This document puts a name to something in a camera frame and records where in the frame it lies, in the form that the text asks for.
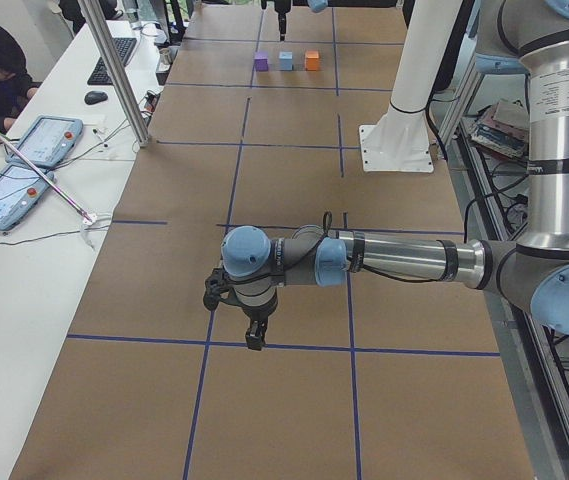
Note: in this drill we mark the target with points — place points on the orange foam block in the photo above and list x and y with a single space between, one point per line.
312 60

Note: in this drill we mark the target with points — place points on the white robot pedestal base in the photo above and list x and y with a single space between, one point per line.
399 141

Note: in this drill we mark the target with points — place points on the black computer mouse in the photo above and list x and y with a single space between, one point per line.
94 97

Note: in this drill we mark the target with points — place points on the stack of magazines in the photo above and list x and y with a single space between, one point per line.
503 128

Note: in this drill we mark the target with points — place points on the teach pendant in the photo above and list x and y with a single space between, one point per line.
20 190
49 139

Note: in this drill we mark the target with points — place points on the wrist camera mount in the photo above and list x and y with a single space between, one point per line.
218 290

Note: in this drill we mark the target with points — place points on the aluminium frame post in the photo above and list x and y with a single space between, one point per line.
92 12

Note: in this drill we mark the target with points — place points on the purple foam block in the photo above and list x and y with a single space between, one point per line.
261 61

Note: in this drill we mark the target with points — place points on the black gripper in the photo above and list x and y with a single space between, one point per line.
257 314
281 11

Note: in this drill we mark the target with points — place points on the lower teach pendant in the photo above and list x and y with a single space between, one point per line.
20 190

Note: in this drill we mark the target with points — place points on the long metal rod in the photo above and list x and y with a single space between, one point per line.
88 218

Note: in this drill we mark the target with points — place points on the light blue foam block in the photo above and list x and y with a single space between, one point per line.
285 61

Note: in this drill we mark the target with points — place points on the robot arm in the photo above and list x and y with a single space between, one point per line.
317 6
531 272

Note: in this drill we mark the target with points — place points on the upper teach pendant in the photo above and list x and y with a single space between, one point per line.
49 139

